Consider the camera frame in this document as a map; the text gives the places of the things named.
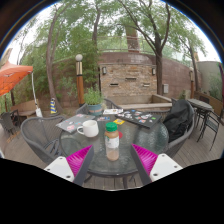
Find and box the green plant in blue pot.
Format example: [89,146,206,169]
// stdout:
[83,87,105,117]

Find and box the silver laptop with stickers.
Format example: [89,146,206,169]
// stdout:
[55,113,97,134]

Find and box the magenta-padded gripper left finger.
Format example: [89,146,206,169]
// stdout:
[43,144,95,187]

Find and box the white printed booklet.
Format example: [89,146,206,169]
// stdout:
[102,108,124,116]

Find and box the wooden bench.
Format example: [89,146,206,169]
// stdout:
[10,99,38,118]

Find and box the black laptop with stickers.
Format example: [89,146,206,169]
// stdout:
[114,108,162,129]

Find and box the colourful sticker card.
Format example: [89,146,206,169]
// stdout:
[96,115,111,122]

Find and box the wooden lamp post with globe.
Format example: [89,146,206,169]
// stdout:
[74,53,86,108]

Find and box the black jacket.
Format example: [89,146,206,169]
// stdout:
[162,99,194,144]

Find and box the yellow card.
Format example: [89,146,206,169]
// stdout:
[113,118,126,126]

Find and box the white ceramic mug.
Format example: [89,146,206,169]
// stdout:
[76,119,100,138]

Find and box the green-capped coffee drink bottle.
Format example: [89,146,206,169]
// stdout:
[104,121,120,162]

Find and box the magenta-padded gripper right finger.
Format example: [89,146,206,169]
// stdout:
[129,143,184,186]

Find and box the dark wicker chair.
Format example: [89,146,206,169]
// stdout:
[0,111,20,136]

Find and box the blue yellow striped cone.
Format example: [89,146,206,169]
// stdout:
[49,97,58,115]

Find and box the grey wicker chair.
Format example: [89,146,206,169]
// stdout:
[75,98,124,116]
[163,99,196,159]
[20,114,68,165]

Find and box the dark metal chair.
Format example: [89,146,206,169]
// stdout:
[199,109,224,151]

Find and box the orange patio umbrella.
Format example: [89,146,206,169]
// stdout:
[0,60,44,118]

